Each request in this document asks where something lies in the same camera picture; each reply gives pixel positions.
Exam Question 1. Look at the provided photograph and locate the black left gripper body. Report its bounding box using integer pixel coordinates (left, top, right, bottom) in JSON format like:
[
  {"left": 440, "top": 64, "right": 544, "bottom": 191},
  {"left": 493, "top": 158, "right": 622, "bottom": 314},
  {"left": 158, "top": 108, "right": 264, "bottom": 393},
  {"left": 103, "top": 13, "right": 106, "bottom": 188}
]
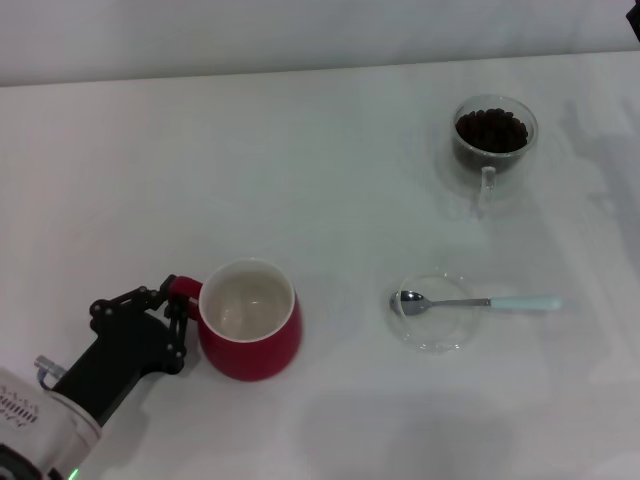
[{"left": 52, "top": 310, "right": 172, "bottom": 427}]

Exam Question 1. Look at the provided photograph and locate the red ceramic mug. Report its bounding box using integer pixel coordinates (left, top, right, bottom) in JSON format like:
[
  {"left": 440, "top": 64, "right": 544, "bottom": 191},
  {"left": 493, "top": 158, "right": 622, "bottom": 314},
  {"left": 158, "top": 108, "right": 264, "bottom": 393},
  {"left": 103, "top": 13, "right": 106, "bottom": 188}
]
[{"left": 169, "top": 257, "right": 304, "bottom": 382}]

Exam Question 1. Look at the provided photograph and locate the metal spoon with blue handle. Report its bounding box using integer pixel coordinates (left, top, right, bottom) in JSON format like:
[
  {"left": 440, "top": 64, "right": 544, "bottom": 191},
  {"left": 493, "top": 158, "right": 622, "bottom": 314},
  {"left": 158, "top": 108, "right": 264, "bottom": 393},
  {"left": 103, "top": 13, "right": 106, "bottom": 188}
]
[{"left": 388, "top": 289, "right": 564, "bottom": 318}]

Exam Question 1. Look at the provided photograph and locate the heap of coffee beans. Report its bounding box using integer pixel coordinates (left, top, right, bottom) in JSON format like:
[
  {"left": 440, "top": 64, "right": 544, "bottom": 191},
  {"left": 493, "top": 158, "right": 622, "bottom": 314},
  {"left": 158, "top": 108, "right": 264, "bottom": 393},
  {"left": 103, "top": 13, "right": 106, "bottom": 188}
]
[{"left": 453, "top": 108, "right": 530, "bottom": 174}]

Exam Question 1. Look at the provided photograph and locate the small clear glass dish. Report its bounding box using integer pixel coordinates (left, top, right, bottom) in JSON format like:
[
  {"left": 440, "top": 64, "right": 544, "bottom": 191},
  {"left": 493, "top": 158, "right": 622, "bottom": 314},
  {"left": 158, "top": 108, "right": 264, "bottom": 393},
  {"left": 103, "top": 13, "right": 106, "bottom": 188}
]
[{"left": 384, "top": 269, "right": 484, "bottom": 354}]

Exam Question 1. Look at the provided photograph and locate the clear cable connector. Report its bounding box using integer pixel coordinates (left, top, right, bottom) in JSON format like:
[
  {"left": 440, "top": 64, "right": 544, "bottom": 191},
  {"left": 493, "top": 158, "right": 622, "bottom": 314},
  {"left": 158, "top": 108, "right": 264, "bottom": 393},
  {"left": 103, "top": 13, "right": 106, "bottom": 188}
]
[{"left": 33, "top": 354, "right": 67, "bottom": 390}]

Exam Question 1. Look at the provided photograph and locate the clear glass cup with handle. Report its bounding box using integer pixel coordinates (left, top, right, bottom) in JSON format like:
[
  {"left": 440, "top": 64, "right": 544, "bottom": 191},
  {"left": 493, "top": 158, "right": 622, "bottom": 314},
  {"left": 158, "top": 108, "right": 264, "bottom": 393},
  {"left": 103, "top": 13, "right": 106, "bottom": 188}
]
[{"left": 452, "top": 94, "right": 540, "bottom": 212}]

